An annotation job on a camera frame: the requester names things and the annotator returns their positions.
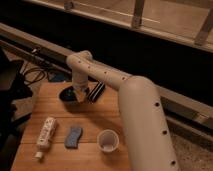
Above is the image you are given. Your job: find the black striped rectangular object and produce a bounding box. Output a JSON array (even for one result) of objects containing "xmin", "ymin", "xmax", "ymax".
[{"xmin": 87, "ymin": 82, "xmax": 105, "ymax": 102}]

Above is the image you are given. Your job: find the metal window rail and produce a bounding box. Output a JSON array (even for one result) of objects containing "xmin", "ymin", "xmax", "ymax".
[{"xmin": 0, "ymin": 23, "xmax": 213, "ymax": 131}]

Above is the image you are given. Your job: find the black cable on floor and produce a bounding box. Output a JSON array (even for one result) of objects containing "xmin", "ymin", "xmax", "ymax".
[{"xmin": 20, "ymin": 63, "xmax": 54, "ymax": 85}]

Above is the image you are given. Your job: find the white tube bottle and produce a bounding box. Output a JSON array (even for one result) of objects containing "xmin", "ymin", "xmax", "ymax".
[{"xmin": 35, "ymin": 117, "xmax": 57, "ymax": 160}]

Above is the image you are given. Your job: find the black chair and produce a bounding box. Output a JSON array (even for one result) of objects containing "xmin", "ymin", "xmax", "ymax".
[{"xmin": 0, "ymin": 47, "xmax": 33, "ymax": 152}]

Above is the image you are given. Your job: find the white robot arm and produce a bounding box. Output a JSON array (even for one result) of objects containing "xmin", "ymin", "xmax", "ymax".
[{"xmin": 66, "ymin": 51, "xmax": 181, "ymax": 171}]

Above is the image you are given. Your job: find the dark ceramic bowl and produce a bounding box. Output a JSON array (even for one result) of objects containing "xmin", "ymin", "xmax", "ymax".
[{"xmin": 59, "ymin": 86, "xmax": 89, "ymax": 103}]

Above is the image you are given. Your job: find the blue sponge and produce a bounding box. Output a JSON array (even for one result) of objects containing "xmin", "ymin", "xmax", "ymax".
[{"xmin": 64, "ymin": 126, "xmax": 83, "ymax": 149}]

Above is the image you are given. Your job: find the blue object on floor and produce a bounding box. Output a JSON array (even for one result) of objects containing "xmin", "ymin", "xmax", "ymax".
[{"xmin": 49, "ymin": 73, "xmax": 70, "ymax": 82}]

